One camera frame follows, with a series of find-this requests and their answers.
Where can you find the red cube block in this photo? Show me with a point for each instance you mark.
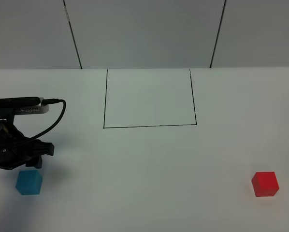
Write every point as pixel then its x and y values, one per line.
pixel 265 184

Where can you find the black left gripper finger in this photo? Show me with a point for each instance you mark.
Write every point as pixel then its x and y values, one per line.
pixel 35 162
pixel 42 148

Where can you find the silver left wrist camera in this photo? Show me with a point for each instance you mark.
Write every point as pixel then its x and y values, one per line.
pixel 24 105

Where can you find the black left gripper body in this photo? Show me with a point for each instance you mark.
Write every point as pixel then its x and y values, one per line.
pixel 12 155

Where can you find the blue cube block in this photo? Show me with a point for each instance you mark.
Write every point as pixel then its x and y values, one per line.
pixel 29 182

